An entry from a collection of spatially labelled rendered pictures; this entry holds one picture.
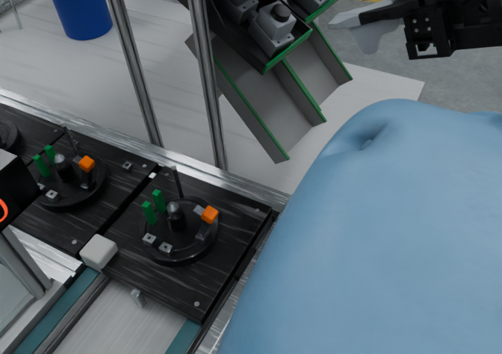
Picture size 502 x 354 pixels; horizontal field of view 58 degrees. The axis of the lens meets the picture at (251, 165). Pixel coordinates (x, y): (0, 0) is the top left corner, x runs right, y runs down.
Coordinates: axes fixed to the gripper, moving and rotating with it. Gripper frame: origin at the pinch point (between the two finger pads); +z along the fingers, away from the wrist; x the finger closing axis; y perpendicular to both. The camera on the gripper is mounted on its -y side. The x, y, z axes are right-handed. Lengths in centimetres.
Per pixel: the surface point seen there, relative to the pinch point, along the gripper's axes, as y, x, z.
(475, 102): 116, 166, 59
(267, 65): 4.8, -6.3, 13.2
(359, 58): 86, 169, 124
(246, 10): -2.7, -1.3, 18.4
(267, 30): 0.7, -2.6, 14.1
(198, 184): 22.7, -17.5, 31.3
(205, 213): 18.5, -26.7, 16.0
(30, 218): 14, -42, 49
